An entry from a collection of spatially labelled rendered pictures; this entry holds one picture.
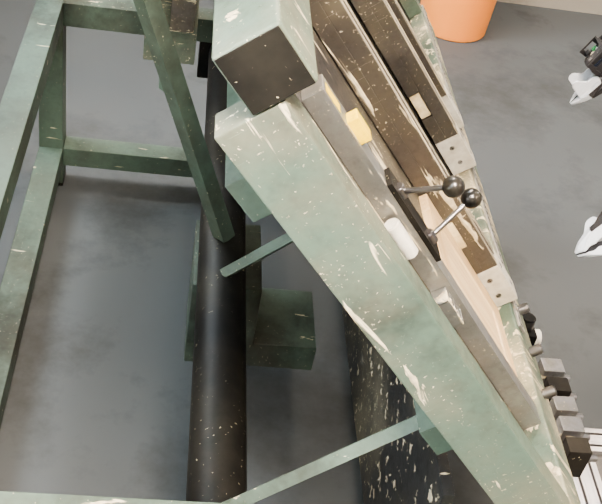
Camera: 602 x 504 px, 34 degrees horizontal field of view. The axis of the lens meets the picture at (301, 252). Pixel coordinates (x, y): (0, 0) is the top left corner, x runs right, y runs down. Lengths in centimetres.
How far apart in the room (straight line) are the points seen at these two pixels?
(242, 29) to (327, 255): 36
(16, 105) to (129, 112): 150
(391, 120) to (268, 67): 82
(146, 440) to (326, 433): 57
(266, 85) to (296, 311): 196
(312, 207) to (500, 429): 59
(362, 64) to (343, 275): 62
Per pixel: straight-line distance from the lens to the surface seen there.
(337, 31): 192
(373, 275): 146
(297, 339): 307
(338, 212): 138
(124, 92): 463
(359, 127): 161
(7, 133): 292
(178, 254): 373
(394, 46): 258
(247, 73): 125
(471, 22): 554
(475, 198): 180
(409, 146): 208
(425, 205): 212
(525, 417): 215
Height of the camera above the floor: 242
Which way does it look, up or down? 39 degrees down
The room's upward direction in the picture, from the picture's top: 11 degrees clockwise
